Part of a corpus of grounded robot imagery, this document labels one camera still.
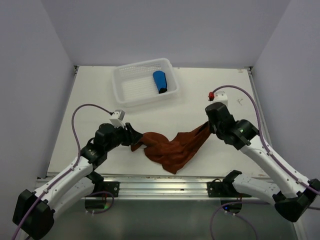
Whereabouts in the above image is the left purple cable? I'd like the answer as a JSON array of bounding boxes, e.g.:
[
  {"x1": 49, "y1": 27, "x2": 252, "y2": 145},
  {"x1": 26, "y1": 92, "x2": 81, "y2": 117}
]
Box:
[{"x1": 11, "y1": 104, "x2": 113, "y2": 240}]

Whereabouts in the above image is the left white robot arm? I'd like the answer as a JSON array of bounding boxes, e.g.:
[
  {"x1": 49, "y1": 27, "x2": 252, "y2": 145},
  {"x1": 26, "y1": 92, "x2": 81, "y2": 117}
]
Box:
[{"x1": 12, "y1": 123, "x2": 143, "y2": 240}]

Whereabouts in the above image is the brown towel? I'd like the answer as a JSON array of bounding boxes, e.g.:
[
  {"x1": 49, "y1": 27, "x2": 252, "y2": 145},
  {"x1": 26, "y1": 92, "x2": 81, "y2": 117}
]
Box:
[{"x1": 130, "y1": 122, "x2": 211, "y2": 175}]

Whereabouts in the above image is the aluminium rail frame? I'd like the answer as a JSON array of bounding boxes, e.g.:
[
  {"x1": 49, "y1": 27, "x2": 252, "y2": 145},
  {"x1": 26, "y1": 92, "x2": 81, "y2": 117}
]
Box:
[{"x1": 18, "y1": 65, "x2": 307, "y2": 240}]

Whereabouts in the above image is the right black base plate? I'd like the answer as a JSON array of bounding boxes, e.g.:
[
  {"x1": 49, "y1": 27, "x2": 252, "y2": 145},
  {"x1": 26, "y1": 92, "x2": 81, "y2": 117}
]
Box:
[{"x1": 206, "y1": 178, "x2": 240, "y2": 198}]

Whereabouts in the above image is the white plastic basket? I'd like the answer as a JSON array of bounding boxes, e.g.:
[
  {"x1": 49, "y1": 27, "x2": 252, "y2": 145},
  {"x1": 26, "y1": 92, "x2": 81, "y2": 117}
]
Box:
[{"x1": 111, "y1": 58, "x2": 180, "y2": 107}]

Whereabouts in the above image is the blue and grey towel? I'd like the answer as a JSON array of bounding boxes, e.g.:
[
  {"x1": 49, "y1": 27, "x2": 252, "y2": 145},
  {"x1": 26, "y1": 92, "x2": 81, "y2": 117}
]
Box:
[{"x1": 152, "y1": 70, "x2": 168, "y2": 94}]

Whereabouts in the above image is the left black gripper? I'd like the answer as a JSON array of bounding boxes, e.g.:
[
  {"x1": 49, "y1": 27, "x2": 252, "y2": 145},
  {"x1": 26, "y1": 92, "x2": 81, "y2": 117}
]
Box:
[{"x1": 104, "y1": 122, "x2": 143, "y2": 152}]

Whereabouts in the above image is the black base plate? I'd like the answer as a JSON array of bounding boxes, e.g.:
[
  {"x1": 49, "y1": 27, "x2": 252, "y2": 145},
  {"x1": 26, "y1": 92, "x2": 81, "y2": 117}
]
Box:
[
  {"x1": 206, "y1": 178, "x2": 240, "y2": 198},
  {"x1": 93, "y1": 181, "x2": 120, "y2": 198}
]

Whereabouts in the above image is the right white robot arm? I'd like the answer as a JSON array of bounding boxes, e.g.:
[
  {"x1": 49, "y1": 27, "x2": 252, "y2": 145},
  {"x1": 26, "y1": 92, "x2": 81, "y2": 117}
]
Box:
[{"x1": 205, "y1": 102, "x2": 320, "y2": 223}]

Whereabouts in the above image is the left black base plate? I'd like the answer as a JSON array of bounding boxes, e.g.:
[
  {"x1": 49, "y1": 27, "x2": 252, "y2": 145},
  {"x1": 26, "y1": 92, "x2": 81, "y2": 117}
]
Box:
[{"x1": 93, "y1": 181, "x2": 120, "y2": 198}]

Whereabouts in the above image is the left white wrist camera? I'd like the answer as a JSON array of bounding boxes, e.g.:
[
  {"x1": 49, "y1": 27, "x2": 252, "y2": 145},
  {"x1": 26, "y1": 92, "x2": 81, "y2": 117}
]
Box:
[{"x1": 109, "y1": 109, "x2": 126, "y2": 128}]

